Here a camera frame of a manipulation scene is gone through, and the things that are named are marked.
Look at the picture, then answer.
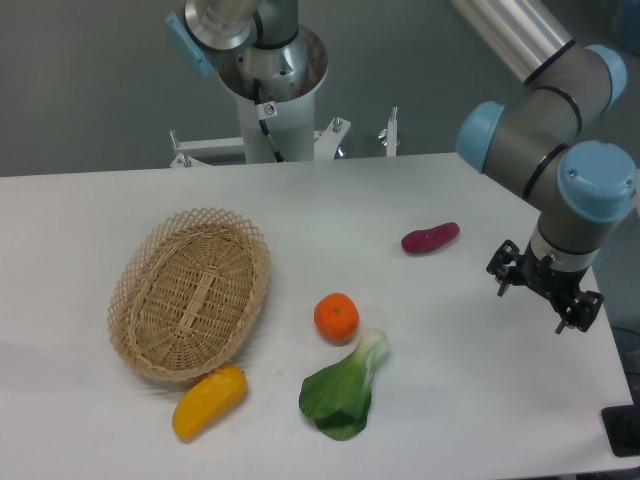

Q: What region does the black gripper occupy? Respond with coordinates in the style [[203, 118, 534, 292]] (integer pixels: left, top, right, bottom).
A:
[[486, 240, 603, 334]]

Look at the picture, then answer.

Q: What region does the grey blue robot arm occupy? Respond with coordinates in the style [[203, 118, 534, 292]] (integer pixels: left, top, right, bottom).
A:
[[165, 1, 637, 331]]

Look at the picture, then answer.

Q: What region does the purple sweet potato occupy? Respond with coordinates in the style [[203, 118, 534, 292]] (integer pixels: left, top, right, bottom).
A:
[[401, 222, 461, 255]]

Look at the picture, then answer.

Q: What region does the black device at table edge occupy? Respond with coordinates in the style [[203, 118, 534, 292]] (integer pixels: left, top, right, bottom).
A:
[[601, 405, 639, 458]]

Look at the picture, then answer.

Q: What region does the orange tangerine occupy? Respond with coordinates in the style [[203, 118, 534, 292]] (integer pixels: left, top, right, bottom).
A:
[[313, 292, 360, 344]]

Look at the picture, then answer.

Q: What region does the green bok choy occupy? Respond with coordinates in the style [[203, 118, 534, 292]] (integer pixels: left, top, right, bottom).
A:
[[298, 328, 391, 441]]

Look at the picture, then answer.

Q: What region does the yellow mango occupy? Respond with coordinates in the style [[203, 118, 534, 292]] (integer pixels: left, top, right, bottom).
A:
[[172, 365, 247, 442]]

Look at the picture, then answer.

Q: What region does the woven wicker basket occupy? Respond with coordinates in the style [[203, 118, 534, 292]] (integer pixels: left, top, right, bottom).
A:
[[107, 208, 271, 383]]

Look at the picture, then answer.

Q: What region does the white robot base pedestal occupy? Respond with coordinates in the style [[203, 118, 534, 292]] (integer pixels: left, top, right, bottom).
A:
[[218, 26, 328, 164]]

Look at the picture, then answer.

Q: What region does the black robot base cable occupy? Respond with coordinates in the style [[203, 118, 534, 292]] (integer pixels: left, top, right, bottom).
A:
[[251, 78, 285, 164]]

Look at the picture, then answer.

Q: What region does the white metal mounting frame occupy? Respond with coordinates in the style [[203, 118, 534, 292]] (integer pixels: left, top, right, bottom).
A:
[[169, 106, 400, 168]]

